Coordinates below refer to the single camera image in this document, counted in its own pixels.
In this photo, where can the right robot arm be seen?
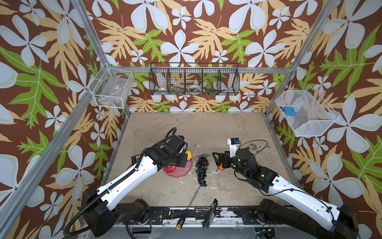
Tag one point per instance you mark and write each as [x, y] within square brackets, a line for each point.
[309, 214]

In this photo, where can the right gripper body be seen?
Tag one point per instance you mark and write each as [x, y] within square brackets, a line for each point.
[233, 163]

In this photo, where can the pink polka dot plate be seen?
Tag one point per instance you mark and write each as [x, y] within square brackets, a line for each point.
[182, 171]

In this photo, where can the white wire basket left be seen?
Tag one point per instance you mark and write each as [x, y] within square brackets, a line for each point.
[110, 88]

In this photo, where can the white wire basket right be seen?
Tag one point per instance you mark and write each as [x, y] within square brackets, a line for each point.
[314, 116]

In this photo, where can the black rod yellow tip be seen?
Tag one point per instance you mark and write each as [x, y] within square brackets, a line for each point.
[184, 215]

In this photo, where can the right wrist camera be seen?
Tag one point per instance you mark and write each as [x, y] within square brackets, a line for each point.
[234, 144]

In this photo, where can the blue object in basket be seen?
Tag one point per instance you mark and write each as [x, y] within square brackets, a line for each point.
[289, 111]

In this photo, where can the yellow lemon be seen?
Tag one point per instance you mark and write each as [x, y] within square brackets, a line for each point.
[189, 155]

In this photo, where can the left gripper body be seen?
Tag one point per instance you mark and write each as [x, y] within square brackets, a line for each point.
[179, 160]

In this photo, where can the black wire basket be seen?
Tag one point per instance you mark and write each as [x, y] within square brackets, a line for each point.
[185, 78]

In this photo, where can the white wire basket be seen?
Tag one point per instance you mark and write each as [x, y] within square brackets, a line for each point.
[110, 88]
[314, 116]

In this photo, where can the black grape bunch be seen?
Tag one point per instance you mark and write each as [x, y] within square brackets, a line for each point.
[202, 166]

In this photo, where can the red apple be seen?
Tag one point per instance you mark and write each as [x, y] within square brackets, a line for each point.
[170, 169]

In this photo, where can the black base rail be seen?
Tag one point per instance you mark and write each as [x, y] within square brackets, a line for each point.
[245, 215]

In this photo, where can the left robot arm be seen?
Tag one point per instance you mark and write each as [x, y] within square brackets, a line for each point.
[100, 209]

